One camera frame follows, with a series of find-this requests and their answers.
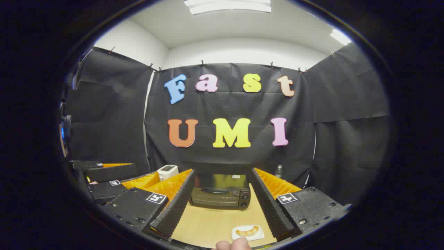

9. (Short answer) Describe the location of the large ceiling light panel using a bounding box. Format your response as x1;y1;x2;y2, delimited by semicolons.
184;0;272;15

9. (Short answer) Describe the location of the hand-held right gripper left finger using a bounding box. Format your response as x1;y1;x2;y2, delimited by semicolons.
100;169;196;241

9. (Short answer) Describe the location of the white toaster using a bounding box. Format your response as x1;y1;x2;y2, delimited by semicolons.
157;165;179;181

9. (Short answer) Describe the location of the dark mounted device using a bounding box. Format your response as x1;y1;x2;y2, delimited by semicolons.
59;101;73;158

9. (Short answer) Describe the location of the black electric oven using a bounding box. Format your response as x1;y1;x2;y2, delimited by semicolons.
189;173;251;210

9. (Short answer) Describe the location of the small ceiling light panel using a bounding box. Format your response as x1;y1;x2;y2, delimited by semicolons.
330;28;352;46

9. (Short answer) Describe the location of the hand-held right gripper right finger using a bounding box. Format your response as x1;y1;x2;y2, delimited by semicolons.
250;167;349;242

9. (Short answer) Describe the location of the golden croissant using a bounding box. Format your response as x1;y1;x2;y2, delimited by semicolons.
236;226;259;237

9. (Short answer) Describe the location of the white square plate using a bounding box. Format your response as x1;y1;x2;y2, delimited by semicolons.
231;225;265;241

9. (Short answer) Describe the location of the black backdrop cloth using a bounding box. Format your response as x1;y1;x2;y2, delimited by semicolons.
66;42;391;206

